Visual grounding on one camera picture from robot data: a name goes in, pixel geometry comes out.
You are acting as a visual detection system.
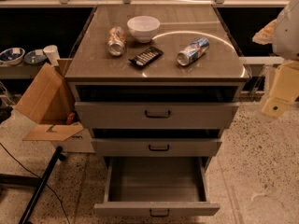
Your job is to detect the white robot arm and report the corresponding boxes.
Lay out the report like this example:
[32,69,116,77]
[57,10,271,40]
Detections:
[252,0,299,119]

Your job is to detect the blue white bowl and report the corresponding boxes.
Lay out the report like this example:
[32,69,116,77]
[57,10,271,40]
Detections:
[0,48,25,65]

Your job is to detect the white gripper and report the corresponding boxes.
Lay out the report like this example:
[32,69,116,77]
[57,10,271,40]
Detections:
[252,20,299,119]

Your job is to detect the open cardboard box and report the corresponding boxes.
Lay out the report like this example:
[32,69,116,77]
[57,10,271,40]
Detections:
[15,63,94,153]

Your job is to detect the grey bottom drawer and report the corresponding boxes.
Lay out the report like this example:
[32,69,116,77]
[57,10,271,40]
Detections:
[94,157,220,217]

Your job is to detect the black metal stand leg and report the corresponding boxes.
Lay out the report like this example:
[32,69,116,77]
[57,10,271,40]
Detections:
[0,147,65,224]

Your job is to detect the white paper cup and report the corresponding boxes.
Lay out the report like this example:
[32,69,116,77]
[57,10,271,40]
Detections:
[43,45,60,65]

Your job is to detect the grey drawer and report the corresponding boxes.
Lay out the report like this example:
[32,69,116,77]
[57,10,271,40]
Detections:
[92,138,222,157]
[94,157,220,217]
[75,102,238,129]

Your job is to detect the grey top drawer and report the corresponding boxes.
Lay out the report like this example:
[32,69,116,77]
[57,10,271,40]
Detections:
[75,102,238,129]

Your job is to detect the grey middle drawer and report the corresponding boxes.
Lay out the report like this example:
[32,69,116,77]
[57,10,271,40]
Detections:
[92,138,222,157]

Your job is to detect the grey drawer cabinet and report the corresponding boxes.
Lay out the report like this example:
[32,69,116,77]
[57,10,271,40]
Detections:
[64,4,251,166]

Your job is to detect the black floor cable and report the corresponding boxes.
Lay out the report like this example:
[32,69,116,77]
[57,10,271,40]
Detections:
[0,142,72,224]

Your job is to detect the blue soda can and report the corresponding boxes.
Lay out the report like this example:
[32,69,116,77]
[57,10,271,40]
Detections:
[177,37,209,66]

